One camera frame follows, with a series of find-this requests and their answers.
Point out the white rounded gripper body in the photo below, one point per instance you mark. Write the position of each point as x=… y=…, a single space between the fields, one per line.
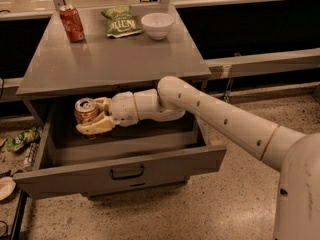
x=122 y=108

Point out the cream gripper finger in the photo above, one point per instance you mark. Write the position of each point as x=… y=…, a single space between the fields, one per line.
x=101 y=124
x=103 y=104

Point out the orange patterned drink can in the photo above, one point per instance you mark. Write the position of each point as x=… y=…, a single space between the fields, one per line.
x=85 y=110

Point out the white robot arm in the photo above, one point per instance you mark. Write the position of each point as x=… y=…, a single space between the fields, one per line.
x=295 y=155

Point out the grey drawer cabinet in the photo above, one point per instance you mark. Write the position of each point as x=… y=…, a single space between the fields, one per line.
x=100 y=64

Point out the open grey top drawer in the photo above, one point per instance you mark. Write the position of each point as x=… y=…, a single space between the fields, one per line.
x=69 y=162

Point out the red soda can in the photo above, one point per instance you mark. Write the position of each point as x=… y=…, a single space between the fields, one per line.
x=72 y=24

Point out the green snack bag on floor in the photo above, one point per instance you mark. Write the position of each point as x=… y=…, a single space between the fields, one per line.
x=22 y=139

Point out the white packet on floor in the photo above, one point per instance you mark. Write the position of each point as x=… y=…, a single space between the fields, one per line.
x=30 y=156

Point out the green chip bag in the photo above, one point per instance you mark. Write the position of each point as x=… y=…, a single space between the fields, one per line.
x=120 y=22

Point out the white bowl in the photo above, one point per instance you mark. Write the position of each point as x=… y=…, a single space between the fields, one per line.
x=157 y=25

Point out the beige plate on floor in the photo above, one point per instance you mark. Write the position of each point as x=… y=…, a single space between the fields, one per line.
x=7 y=186

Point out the black drawer handle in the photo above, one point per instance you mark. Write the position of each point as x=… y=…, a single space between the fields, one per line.
x=126 y=173

